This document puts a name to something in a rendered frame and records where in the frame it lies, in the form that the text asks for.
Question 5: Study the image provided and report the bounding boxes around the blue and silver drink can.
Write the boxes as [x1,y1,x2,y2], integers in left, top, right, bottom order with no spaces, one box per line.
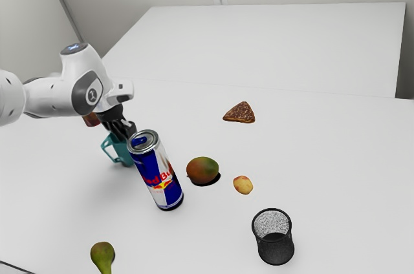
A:
[126,129,184,212]

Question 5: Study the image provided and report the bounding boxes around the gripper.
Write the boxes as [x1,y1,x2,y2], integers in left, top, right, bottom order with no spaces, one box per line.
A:
[97,104,136,143]

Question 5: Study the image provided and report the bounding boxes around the red green mango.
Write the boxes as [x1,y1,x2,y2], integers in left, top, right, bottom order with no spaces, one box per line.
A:
[186,156,220,185]

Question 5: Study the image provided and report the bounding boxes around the small yellow red peach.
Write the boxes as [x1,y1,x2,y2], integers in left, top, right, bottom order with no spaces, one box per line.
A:
[232,174,254,196]

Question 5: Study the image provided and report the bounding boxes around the teal faceted mug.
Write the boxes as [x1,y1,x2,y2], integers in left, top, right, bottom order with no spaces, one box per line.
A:
[99,131,135,169]

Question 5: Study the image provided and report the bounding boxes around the dark red brown fruit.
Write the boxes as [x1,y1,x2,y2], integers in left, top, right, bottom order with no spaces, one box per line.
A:
[82,112,102,127]

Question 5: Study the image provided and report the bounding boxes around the green pear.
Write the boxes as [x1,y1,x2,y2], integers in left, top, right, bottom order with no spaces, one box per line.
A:
[89,241,116,274]

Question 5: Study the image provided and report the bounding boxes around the black mesh pen holder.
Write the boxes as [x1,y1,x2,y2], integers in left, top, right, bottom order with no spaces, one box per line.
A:
[251,207,296,266]

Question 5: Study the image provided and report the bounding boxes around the brown triangular pastry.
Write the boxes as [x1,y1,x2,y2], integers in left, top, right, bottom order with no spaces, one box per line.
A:
[222,101,256,124]

